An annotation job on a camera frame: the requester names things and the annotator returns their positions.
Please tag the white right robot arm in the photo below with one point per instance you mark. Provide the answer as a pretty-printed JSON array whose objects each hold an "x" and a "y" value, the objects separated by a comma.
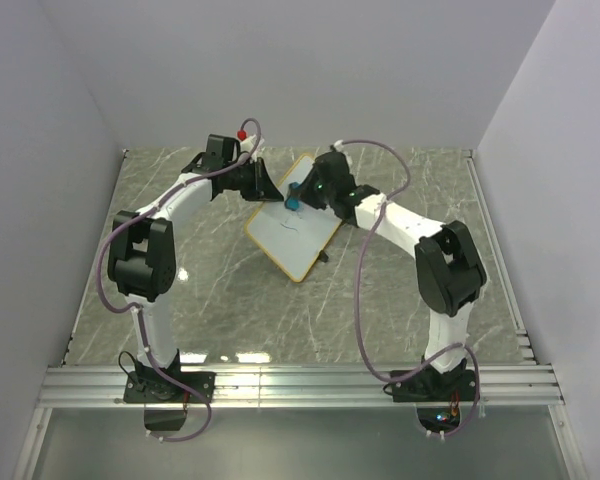
[{"x": 449, "y": 270}]

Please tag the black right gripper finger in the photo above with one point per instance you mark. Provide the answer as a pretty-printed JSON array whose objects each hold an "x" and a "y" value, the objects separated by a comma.
[
  {"x": 295, "y": 190},
  {"x": 309, "y": 203}
]

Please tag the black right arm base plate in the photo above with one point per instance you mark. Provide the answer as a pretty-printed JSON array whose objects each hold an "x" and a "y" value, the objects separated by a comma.
[{"x": 430, "y": 386}]

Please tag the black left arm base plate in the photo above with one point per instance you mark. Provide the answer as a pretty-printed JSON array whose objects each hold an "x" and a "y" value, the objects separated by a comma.
[{"x": 160, "y": 391}]

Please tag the yellow framed whiteboard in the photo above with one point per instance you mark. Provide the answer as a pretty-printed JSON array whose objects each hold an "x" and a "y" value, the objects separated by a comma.
[{"x": 291, "y": 239}]

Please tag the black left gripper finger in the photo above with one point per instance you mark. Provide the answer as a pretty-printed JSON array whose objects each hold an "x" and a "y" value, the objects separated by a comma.
[
  {"x": 266, "y": 190},
  {"x": 252, "y": 188}
]

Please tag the aluminium mounting rail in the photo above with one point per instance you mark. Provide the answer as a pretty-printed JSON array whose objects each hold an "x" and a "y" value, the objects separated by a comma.
[{"x": 271, "y": 386}]

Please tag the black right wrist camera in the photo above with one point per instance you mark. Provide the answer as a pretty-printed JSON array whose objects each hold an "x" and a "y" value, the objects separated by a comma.
[{"x": 333, "y": 170}]

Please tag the blue whiteboard eraser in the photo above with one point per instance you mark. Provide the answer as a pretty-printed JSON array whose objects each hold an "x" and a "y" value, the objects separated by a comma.
[{"x": 292, "y": 204}]

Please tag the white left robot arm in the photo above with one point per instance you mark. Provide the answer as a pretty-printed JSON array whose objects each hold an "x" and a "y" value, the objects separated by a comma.
[{"x": 136, "y": 266}]

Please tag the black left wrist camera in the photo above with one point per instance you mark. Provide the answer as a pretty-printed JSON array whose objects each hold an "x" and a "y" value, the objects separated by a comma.
[{"x": 220, "y": 152}]

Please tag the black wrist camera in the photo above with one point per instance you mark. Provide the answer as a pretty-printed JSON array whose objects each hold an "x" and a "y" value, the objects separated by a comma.
[
  {"x": 333, "y": 170},
  {"x": 220, "y": 152}
]

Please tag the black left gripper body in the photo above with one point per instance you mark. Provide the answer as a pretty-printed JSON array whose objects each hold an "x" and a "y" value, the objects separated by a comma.
[{"x": 238, "y": 180}]

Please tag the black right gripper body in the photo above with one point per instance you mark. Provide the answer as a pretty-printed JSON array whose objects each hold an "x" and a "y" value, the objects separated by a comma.
[{"x": 324, "y": 196}]

